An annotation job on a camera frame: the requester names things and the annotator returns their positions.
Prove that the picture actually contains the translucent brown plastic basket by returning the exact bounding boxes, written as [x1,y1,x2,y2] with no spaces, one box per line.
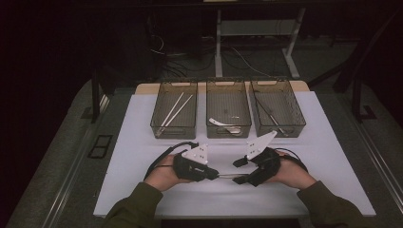
[205,78,253,140]
[150,79,199,141]
[249,78,307,139]

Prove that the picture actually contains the white table mat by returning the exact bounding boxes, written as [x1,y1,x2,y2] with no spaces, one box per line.
[93,90,376,219]

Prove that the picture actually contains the silver metal fork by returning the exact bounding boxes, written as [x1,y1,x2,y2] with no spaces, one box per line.
[254,94,290,138]

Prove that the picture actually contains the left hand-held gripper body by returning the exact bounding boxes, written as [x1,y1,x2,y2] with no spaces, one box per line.
[172,142,210,183]

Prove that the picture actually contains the white floor cable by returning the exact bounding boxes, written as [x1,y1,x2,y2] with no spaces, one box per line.
[232,47,274,79]

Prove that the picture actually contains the black metal stand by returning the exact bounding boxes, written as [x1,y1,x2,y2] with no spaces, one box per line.
[351,75,378,124]
[81,68,110,124]

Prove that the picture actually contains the person's left hand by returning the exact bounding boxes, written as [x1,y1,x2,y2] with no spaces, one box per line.
[144,154,195,193]

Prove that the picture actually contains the person's right hand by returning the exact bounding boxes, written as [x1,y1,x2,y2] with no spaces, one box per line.
[267,150,317,191]

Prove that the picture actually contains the white metal desk frame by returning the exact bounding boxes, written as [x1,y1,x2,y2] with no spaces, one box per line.
[214,8,307,80]

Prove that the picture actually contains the black floor cables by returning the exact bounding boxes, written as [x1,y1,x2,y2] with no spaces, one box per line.
[146,17,217,80]

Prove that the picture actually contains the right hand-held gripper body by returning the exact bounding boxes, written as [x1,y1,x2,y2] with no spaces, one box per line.
[245,129,282,188]

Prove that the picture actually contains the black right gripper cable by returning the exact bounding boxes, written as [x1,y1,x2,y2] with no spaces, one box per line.
[274,147,309,174]

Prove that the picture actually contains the white ceramic spoon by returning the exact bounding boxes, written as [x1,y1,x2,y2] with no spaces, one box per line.
[208,117,243,136]

